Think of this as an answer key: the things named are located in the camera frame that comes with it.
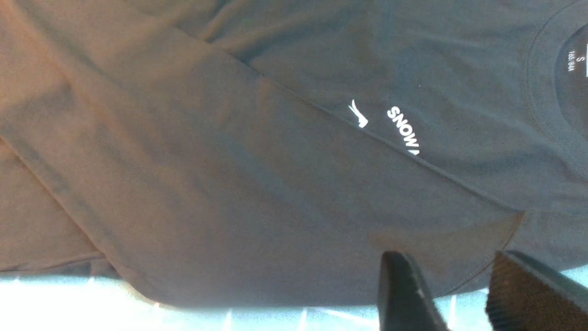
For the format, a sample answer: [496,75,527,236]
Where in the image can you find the teal checkered tablecloth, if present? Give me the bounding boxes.
[0,264,588,331]

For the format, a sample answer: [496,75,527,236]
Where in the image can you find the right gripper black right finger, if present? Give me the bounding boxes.
[486,250,588,331]

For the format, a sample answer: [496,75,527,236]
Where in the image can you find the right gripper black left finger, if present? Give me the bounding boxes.
[378,251,448,331]

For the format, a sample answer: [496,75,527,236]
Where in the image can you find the gray long-sleeve top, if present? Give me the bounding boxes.
[1,0,587,308]

